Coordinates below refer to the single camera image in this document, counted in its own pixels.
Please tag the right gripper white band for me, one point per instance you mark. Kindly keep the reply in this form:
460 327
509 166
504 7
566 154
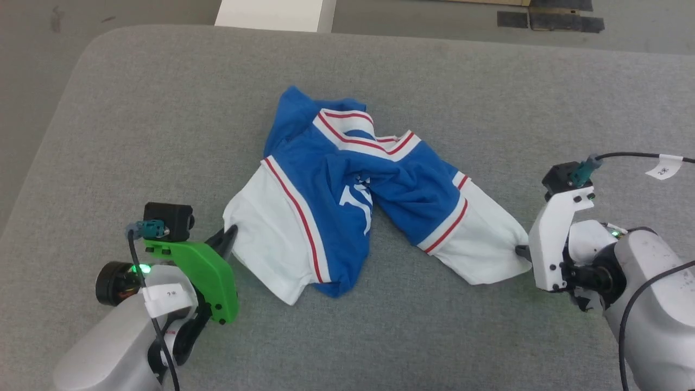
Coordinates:
548 244

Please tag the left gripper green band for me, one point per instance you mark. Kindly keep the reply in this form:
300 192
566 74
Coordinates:
217 288

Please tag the blue white jersey red stripes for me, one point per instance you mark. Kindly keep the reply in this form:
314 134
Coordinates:
326 184

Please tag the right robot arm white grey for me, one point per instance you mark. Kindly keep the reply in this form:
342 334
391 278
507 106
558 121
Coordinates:
662 320

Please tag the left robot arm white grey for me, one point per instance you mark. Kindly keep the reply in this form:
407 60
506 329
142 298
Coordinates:
108 353

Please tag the small black floor mat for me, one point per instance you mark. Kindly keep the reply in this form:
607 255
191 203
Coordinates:
512 19

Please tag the long black floor mat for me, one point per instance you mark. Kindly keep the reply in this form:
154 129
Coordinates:
567 23
562 4

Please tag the white box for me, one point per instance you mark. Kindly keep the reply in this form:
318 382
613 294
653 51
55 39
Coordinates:
271 13

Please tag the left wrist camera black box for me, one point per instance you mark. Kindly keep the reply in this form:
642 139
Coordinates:
171 217

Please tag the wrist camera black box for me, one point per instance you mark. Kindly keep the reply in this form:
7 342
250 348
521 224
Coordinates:
556 176
171 217

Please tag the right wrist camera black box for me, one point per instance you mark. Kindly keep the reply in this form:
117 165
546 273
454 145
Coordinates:
556 176

